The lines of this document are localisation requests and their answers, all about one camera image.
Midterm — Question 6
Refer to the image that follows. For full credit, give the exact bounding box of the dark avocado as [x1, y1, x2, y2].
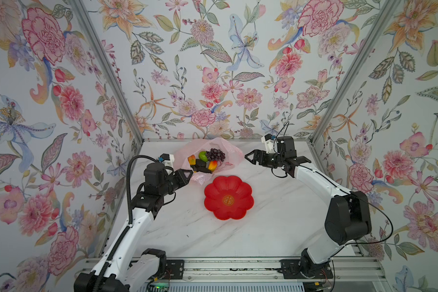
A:
[195, 159, 208, 167]
[191, 165, 212, 173]

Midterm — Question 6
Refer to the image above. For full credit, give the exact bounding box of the red yellow mango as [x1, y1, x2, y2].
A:
[188, 155, 197, 165]
[208, 161, 219, 172]

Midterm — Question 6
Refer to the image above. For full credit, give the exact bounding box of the pink plastic bag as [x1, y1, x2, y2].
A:
[173, 138, 244, 185]

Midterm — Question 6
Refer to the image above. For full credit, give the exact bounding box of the green round textured fruit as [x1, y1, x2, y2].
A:
[198, 151, 209, 163]

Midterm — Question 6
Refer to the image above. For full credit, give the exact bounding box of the dark purple grape bunch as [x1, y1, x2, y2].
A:
[207, 148, 226, 162]

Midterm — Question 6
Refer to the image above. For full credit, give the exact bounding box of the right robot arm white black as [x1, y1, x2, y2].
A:
[245, 135, 372, 279]

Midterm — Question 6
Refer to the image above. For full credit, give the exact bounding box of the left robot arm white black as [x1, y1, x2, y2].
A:
[73, 161, 193, 292]

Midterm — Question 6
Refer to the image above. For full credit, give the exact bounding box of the red flower-shaped plate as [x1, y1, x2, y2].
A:
[204, 176, 254, 221]

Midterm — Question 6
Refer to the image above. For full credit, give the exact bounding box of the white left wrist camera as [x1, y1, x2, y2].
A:
[158, 153, 175, 169]

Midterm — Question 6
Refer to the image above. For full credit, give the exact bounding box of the left aluminium corner post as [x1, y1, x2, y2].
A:
[69, 0, 144, 146]

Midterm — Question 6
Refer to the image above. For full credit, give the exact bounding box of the aluminium corner post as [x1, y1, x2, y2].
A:
[69, 0, 144, 146]
[308, 1, 397, 146]

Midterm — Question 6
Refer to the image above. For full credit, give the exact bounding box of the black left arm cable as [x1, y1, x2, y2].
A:
[92, 155, 169, 292]

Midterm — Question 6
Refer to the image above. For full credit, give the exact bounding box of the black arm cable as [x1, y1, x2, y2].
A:
[92, 155, 169, 292]
[269, 121, 394, 256]

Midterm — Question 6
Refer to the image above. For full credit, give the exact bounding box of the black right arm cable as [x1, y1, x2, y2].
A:
[269, 121, 394, 256]

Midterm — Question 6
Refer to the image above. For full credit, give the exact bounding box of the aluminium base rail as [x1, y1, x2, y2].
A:
[161, 256, 386, 283]

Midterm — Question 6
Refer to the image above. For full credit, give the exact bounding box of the right aluminium corner post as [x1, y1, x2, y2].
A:
[308, 1, 397, 146]

